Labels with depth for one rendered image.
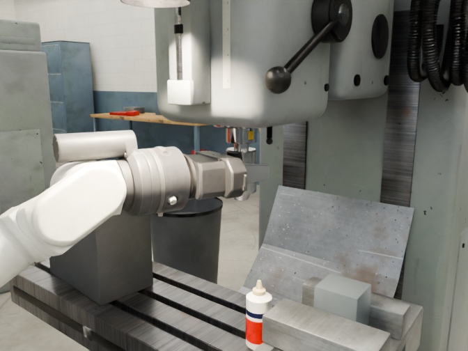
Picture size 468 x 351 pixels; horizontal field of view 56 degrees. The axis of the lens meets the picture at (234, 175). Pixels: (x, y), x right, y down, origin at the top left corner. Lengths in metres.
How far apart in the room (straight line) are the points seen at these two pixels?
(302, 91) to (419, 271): 0.53
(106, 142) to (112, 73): 7.31
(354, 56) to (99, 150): 0.39
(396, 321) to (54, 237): 0.44
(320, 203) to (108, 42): 7.10
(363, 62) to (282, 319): 0.40
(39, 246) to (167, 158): 0.18
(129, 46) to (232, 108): 6.98
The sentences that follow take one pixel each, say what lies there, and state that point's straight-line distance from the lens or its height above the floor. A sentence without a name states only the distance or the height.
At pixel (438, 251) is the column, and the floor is 1.04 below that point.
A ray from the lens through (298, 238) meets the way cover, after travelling 1.02.
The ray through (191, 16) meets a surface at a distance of 0.55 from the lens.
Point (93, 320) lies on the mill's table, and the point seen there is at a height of 0.95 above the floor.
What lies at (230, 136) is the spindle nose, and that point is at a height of 1.29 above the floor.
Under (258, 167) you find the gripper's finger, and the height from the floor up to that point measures 1.24.
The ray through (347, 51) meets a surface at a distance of 0.69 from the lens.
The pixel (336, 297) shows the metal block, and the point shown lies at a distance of 0.61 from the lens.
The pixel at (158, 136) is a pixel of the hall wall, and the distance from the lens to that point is 7.06.
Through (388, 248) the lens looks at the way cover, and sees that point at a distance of 0.94.
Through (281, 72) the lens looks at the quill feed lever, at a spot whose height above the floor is 1.38.
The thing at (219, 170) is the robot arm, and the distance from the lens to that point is 0.59.
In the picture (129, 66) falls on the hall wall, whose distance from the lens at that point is 7.51.
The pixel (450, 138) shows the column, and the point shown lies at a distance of 0.91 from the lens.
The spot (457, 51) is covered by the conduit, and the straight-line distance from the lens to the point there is 0.74.
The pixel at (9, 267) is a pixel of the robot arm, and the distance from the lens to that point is 0.54.
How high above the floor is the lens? 1.37
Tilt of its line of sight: 12 degrees down
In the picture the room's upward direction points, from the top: straight up
